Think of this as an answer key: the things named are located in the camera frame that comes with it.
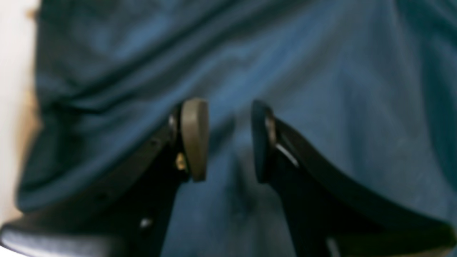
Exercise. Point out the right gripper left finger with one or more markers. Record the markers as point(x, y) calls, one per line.
point(126, 212)

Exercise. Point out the dark blue t-shirt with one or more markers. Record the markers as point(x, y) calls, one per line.
point(371, 83)

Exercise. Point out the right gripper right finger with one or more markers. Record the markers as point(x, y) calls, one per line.
point(328, 213)

